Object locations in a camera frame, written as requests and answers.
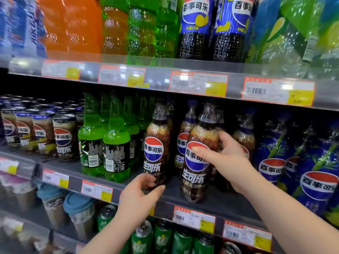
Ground person's right forearm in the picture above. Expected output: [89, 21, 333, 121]
[236, 171, 339, 254]

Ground person's left hand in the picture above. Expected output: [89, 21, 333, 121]
[116, 173, 166, 226]

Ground rows of short brown cans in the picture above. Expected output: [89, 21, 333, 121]
[0, 94, 85, 163]

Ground clear soda bottle green label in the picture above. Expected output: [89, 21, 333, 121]
[302, 0, 339, 80]
[245, 0, 310, 77]

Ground blue lidded drink cup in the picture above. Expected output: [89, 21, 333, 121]
[63, 192, 96, 241]
[37, 183, 69, 230]

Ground person's right hand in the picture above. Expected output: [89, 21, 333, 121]
[191, 131, 255, 195]

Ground rows of green soda cans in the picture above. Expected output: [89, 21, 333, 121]
[97, 205, 215, 254]

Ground black cap Pepsi bottle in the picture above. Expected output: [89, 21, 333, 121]
[181, 102, 220, 204]
[144, 102, 171, 188]

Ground dark soda bottle blue label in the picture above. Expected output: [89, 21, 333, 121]
[178, 0, 214, 60]
[212, 0, 255, 62]

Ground row of brown Pepsi bottles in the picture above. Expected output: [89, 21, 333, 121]
[173, 99, 198, 170]

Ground person's left forearm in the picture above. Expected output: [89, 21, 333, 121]
[79, 208, 143, 254]

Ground green bottles with black labels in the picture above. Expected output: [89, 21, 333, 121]
[78, 91, 157, 183]

